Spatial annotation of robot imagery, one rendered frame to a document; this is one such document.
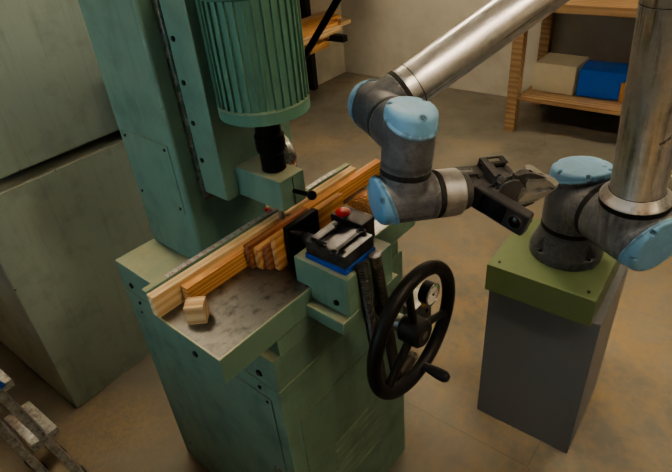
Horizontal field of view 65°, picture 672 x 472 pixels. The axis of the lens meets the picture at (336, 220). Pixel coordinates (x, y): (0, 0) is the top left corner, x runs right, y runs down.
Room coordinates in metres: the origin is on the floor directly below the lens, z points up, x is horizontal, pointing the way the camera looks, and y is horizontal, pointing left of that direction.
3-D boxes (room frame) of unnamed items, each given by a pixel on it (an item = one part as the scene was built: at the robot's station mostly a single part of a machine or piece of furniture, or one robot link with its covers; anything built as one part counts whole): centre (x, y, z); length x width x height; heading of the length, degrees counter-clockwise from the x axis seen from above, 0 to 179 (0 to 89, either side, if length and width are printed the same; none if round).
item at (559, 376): (1.17, -0.63, 0.28); 0.30 x 0.30 x 0.55; 50
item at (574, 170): (1.16, -0.64, 0.83); 0.17 x 0.15 x 0.18; 18
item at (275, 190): (1.00, 0.13, 1.03); 0.14 x 0.07 x 0.09; 47
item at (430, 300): (1.03, -0.22, 0.65); 0.06 x 0.04 x 0.08; 137
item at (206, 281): (1.01, 0.09, 0.92); 0.62 x 0.02 x 0.04; 137
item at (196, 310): (0.74, 0.27, 0.92); 0.04 x 0.03 x 0.04; 90
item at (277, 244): (0.94, 0.06, 0.94); 0.21 x 0.01 x 0.08; 137
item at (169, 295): (0.98, 0.15, 0.92); 0.60 x 0.02 x 0.05; 137
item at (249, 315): (0.89, 0.05, 0.87); 0.61 x 0.30 x 0.06; 137
